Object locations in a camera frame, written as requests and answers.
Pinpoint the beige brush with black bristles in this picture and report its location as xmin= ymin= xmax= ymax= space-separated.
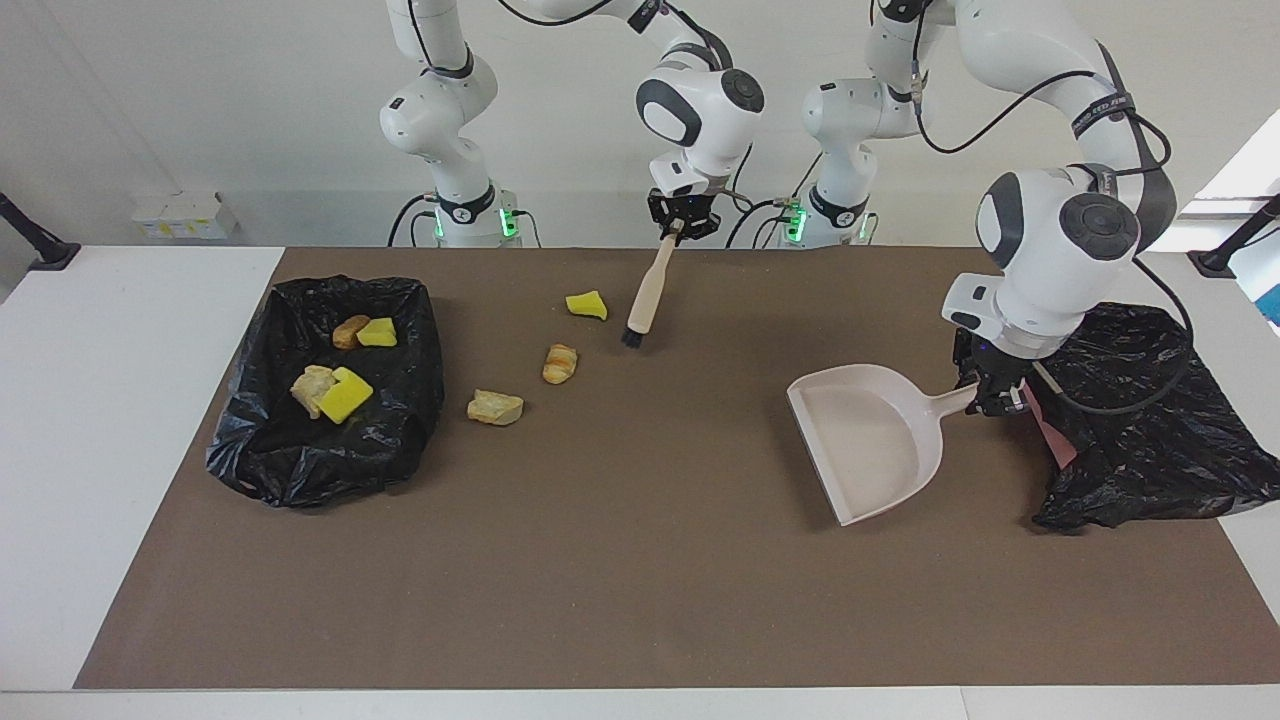
xmin=620 ymin=222 xmax=686 ymax=350

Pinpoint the beige plastic dustpan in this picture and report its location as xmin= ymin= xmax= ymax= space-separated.
xmin=786 ymin=363 xmax=979 ymax=527

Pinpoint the pale beige sponge chunk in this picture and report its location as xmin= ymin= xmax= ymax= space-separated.
xmin=290 ymin=365 xmax=338 ymax=420
xmin=467 ymin=389 xmax=525 ymax=427

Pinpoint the pink plastic bin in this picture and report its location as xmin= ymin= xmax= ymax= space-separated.
xmin=1030 ymin=390 xmax=1080 ymax=471

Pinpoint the black bag over pink bin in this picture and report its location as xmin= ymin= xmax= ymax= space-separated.
xmin=1000 ymin=303 xmax=1280 ymax=531

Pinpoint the black trash bag bin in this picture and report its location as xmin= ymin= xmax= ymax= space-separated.
xmin=203 ymin=275 xmax=446 ymax=509

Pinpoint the brown table mat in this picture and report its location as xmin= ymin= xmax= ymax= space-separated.
xmin=73 ymin=247 xmax=1280 ymax=691

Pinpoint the black base power cable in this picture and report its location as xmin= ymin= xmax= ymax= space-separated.
xmin=388 ymin=193 xmax=441 ymax=248
xmin=727 ymin=150 xmax=823 ymax=249

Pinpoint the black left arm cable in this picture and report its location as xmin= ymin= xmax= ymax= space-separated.
xmin=868 ymin=0 xmax=1198 ymax=418

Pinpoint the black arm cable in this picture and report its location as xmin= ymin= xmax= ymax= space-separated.
xmin=868 ymin=0 xmax=1198 ymax=418
xmin=495 ymin=0 xmax=758 ymax=213

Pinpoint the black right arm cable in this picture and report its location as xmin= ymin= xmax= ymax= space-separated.
xmin=495 ymin=0 xmax=758 ymax=213

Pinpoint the white wall socket box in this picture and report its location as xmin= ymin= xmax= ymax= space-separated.
xmin=131 ymin=190 xmax=241 ymax=241

